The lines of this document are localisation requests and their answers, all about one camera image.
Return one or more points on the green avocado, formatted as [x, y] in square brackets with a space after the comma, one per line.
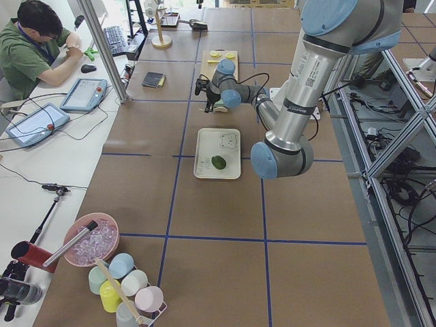
[218, 162]

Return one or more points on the wooden cutting board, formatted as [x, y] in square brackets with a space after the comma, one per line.
[209, 69]

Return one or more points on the white cup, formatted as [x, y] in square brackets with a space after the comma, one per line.
[133, 282]

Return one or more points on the metal scoop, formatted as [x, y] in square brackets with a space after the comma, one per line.
[196, 25]

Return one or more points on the black keyboard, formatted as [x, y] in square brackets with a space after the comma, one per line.
[116, 40]

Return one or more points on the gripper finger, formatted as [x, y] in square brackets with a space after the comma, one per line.
[209, 107]

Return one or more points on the pink cup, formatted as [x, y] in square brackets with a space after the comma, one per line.
[149, 299]

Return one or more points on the black selfie stick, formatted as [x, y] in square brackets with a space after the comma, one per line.
[60, 191]

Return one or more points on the wooden stick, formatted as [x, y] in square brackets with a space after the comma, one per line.
[140, 320]

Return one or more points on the green bowl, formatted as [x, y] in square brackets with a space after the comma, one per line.
[220, 108]

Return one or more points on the blue teach pendant near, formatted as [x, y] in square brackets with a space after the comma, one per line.
[37, 126]

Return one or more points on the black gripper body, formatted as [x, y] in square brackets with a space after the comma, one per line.
[212, 96]

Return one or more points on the metal tube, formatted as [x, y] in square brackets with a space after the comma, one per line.
[69, 244]

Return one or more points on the black tripod camera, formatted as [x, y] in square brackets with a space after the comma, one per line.
[15, 291]

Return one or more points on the black computer mouse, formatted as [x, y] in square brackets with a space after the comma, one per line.
[88, 68]

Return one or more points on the blue cup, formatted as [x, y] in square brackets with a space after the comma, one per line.
[121, 265]

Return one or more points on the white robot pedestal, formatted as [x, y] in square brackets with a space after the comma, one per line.
[277, 96]

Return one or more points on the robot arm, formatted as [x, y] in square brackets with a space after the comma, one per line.
[329, 30]

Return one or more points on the grey folded cloth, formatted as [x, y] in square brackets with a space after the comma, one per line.
[154, 80]

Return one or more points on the white bear tray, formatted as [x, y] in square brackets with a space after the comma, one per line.
[217, 141]

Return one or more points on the dark tray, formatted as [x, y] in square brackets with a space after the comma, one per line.
[170, 20]

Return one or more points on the aluminium frame post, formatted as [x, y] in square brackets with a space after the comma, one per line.
[97, 33]

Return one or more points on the person in green shirt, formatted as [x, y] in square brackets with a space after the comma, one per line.
[36, 47]

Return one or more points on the blue teach pendant far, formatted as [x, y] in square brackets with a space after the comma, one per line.
[85, 95]

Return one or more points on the yellow cup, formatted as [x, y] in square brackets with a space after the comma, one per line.
[109, 297]

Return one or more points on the blue teach pendant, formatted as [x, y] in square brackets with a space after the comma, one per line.
[85, 95]
[37, 126]

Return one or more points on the red cylinder holder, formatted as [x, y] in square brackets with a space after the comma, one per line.
[32, 255]

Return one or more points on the wooden stand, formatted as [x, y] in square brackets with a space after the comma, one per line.
[161, 41]

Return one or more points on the grey cup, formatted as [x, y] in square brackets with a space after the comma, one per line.
[124, 318]

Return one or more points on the green cup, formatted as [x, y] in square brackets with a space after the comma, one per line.
[96, 278]

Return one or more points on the pink bowl with ice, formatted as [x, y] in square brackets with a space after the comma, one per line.
[99, 243]

